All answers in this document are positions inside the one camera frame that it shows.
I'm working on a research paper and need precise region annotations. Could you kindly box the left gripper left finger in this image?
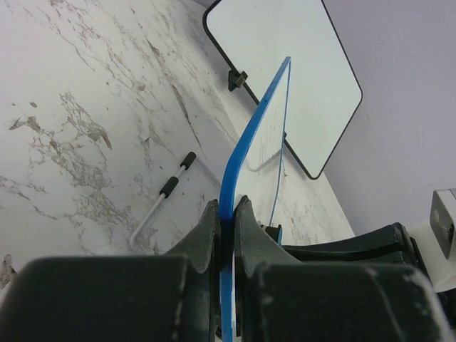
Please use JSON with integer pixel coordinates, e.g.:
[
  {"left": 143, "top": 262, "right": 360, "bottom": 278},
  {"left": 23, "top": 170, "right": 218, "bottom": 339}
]
[{"left": 1, "top": 200, "right": 220, "bottom": 341}]

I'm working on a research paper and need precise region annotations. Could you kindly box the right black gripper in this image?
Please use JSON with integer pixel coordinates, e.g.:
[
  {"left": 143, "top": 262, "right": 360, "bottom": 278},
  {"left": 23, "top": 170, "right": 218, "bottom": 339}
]
[{"left": 260, "top": 222, "right": 430, "bottom": 279}]

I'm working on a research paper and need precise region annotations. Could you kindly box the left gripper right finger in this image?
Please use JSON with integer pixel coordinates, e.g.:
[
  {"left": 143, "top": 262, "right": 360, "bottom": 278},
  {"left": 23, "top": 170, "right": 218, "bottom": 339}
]
[{"left": 234, "top": 197, "right": 455, "bottom": 341}]

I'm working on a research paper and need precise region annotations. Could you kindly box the small blue-framed whiteboard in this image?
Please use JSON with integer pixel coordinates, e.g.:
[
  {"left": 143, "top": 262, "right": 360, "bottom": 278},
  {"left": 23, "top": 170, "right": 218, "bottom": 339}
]
[{"left": 219, "top": 56, "right": 291, "bottom": 341}]

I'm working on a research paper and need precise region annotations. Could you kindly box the large black-framed whiteboard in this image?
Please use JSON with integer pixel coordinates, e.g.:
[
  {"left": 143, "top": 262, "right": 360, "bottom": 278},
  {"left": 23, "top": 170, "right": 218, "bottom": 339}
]
[{"left": 202, "top": 0, "right": 363, "bottom": 180}]

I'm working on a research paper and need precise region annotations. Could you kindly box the large whiteboard left foot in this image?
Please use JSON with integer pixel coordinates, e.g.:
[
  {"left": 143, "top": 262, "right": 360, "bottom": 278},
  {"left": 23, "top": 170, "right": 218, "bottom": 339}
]
[{"left": 228, "top": 70, "right": 248, "bottom": 92}]

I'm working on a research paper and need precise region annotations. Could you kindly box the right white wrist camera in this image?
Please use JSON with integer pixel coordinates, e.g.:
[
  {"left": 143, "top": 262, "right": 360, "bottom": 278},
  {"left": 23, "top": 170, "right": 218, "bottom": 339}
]
[{"left": 410, "top": 188, "right": 455, "bottom": 292}]

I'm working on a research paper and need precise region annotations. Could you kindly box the white wire whiteboard stand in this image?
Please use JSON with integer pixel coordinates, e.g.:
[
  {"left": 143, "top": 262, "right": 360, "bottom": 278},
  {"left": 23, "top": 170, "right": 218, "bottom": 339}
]
[{"left": 128, "top": 152, "right": 221, "bottom": 252}]

